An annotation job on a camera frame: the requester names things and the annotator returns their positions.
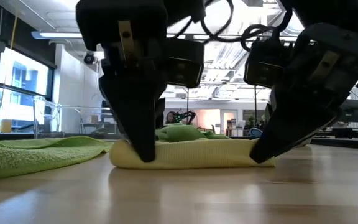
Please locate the person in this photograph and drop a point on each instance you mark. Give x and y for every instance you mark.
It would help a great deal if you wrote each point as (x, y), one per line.
(170, 117)

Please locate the long ceiling light bar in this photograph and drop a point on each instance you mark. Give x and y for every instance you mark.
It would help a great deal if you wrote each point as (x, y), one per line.
(61, 35)

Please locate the clear plastic basket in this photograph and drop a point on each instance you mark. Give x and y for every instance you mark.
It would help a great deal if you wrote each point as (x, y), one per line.
(47, 105)

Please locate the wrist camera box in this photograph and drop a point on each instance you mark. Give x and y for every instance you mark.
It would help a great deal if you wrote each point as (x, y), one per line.
(263, 67)
(185, 62)

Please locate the fluffy green microfiber towel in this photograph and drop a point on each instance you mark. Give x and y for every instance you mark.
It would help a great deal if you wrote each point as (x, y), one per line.
(26, 155)

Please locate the black aluminium table frame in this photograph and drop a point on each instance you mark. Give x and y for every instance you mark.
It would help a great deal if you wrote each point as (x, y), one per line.
(353, 143)

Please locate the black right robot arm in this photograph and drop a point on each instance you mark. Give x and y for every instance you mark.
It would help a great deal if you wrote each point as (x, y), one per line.
(337, 12)

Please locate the black gantry frame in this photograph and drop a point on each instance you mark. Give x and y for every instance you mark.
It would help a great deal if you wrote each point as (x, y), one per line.
(255, 102)

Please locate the yellow cylindrical container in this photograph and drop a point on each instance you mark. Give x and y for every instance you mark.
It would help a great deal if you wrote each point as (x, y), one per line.
(5, 126)

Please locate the black computer monitor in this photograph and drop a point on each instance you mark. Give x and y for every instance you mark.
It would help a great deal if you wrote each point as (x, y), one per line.
(353, 112)

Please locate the background black robot arm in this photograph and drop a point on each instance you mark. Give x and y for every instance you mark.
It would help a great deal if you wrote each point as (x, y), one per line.
(185, 116)

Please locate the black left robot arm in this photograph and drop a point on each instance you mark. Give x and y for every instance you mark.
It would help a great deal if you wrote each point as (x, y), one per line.
(185, 7)

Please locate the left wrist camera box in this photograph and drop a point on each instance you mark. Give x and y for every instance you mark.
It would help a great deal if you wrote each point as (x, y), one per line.
(185, 62)

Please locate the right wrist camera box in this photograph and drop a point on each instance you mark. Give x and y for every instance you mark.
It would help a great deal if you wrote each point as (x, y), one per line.
(263, 67)

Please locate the dark blue round object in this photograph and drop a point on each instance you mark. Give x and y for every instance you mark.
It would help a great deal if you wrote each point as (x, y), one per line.
(255, 133)

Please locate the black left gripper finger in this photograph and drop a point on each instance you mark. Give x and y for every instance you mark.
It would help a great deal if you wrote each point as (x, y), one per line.
(138, 118)
(161, 113)

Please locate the yellow microfiber towel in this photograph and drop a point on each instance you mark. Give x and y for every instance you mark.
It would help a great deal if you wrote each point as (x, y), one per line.
(197, 155)

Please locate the large window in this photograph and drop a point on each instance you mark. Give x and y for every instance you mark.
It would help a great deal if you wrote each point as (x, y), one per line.
(23, 74)

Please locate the black round ceiling camera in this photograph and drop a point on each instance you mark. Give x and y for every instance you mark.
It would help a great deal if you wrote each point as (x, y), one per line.
(89, 58)

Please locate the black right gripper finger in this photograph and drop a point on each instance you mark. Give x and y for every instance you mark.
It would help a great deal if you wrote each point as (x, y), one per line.
(269, 113)
(291, 124)

